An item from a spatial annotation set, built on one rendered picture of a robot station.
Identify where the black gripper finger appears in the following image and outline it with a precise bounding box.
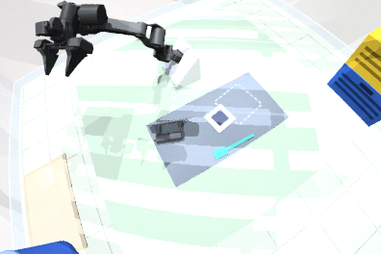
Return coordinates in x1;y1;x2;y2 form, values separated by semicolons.
64;47;88;77
37;48;60;76

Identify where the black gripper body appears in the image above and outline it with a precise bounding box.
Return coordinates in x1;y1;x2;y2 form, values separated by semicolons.
34;18;94;55

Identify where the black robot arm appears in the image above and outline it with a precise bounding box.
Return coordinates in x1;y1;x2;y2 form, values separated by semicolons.
35;0;184;64

